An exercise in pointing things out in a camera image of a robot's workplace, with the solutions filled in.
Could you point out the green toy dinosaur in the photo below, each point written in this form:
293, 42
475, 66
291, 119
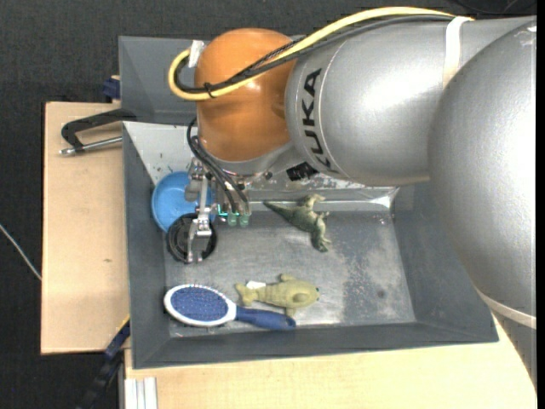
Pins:
308, 222

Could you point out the brown cardboard board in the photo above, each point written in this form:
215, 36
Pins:
81, 228

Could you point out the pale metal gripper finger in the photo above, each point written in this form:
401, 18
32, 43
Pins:
192, 241
204, 239

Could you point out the blue and white hairbrush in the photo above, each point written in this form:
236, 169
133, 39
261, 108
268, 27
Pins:
198, 306

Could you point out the blue bowl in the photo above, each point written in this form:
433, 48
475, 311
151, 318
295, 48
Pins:
170, 200

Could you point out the grey metal bin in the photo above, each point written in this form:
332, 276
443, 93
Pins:
362, 271

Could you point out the yellow-green toy fish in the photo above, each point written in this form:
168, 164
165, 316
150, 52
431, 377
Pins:
285, 295

